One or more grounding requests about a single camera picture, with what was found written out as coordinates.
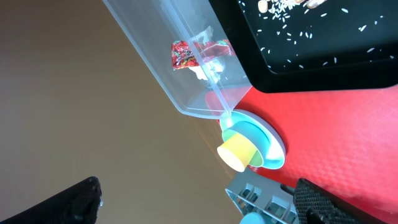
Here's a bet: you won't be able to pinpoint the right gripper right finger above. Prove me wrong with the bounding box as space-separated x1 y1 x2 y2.
293 178 389 224

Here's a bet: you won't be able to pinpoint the clear plastic bin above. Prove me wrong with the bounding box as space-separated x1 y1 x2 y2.
104 0 251 119

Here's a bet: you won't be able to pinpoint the red snack wrapper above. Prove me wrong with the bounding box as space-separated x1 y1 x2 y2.
171 39 236 70

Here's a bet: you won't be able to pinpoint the rice and nut leftovers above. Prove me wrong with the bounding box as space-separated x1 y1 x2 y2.
238 0 397 73

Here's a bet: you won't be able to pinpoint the green small bowl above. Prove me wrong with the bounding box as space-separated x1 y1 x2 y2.
222 121 270 167

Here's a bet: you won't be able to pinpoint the grey dishwasher rack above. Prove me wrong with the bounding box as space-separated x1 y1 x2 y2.
225 169 300 224

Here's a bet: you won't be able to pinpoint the black plastic tray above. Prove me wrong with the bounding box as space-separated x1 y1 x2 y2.
210 0 397 93

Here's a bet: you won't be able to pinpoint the red plastic tray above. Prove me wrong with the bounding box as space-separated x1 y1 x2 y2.
238 86 397 222

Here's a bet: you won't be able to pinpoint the yellow plastic cup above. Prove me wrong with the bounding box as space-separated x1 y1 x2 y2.
217 133 257 172

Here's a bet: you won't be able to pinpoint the light blue plate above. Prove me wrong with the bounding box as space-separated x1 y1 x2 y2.
220 110 286 170

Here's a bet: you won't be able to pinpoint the light blue bowl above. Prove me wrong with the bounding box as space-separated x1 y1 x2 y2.
239 212 267 224

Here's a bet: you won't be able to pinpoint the white tissue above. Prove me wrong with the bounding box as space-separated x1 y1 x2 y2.
189 26 225 83

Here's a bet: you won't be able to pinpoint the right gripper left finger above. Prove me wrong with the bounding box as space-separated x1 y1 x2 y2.
1 176 103 224

